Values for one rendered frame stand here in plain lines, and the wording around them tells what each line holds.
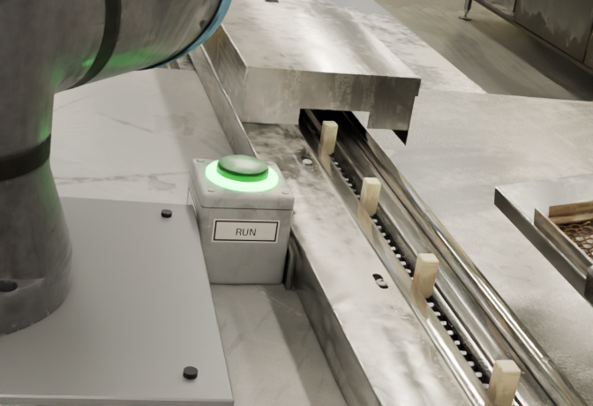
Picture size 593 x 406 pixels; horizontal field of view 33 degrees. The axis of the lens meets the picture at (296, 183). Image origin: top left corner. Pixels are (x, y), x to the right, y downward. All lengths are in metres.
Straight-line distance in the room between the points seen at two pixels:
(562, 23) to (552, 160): 3.56
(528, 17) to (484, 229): 4.09
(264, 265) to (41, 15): 0.30
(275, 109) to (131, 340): 0.45
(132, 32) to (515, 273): 0.41
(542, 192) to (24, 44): 0.48
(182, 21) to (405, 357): 0.25
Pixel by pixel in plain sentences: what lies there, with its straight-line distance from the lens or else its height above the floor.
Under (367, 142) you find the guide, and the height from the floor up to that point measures 0.86.
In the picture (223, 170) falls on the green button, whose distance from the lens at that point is 0.74.
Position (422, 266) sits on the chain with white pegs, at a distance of 0.73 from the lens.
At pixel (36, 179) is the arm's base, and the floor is 0.96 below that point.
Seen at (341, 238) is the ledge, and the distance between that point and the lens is 0.76.
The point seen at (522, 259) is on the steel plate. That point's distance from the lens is 0.89.
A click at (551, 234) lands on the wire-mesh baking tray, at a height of 0.89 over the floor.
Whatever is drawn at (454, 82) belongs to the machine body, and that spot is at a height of 0.82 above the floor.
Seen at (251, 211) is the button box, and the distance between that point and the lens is 0.73.
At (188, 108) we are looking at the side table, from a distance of 1.12.
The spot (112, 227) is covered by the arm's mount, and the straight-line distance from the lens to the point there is 0.70.
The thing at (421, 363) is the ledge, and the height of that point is 0.86.
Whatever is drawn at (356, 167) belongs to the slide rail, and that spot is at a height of 0.85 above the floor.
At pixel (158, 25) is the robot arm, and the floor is 1.03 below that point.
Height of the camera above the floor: 1.19
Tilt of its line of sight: 23 degrees down
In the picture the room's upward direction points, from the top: 9 degrees clockwise
